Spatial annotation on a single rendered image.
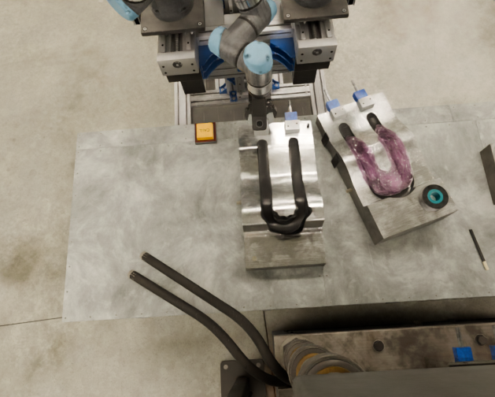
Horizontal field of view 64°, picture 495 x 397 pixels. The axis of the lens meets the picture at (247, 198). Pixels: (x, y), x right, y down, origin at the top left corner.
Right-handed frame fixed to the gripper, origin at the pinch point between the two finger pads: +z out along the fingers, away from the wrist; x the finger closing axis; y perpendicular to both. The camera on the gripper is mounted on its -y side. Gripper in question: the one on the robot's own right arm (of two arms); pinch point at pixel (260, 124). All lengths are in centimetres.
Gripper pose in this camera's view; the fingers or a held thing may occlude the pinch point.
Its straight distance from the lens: 137.7
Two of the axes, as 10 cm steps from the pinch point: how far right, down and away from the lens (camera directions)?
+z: 0.5, 3.0, 9.5
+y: -0.6, -9.5, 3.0
